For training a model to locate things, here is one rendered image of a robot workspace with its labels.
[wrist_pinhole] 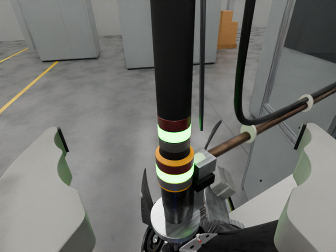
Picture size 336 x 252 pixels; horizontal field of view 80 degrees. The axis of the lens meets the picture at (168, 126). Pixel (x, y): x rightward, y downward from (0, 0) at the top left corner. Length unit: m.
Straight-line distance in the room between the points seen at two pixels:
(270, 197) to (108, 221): 1.64
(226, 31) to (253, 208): 7.95
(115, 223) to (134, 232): 0.20
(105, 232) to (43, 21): 6.72
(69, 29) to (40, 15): 0.82
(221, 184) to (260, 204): 0.14
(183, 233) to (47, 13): 7.57
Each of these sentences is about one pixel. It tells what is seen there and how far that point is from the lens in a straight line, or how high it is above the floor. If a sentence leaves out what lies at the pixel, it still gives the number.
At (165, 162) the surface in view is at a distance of 0.21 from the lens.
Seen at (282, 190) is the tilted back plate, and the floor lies 1.23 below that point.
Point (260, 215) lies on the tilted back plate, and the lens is 0.73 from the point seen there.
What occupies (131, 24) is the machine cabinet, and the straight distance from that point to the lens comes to 5.77.
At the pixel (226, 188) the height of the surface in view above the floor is 1.14.
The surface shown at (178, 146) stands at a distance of 0.20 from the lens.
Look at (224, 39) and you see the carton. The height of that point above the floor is 0.29.
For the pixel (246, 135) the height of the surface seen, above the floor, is 1.55.
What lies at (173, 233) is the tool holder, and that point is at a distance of 0.30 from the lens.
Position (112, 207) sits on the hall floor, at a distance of 2.20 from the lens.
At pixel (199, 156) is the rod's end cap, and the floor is 1.55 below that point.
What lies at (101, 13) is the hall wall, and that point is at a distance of 12.50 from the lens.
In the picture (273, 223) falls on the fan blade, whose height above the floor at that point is 1.34.
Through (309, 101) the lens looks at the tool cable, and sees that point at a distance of 0.45.
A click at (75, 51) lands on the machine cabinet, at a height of 0.28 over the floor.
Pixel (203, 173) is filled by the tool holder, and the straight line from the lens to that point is 0.26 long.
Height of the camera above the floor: 1.72
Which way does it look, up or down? 33 degrees down
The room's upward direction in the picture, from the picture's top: 2 degrees counter-clockwise
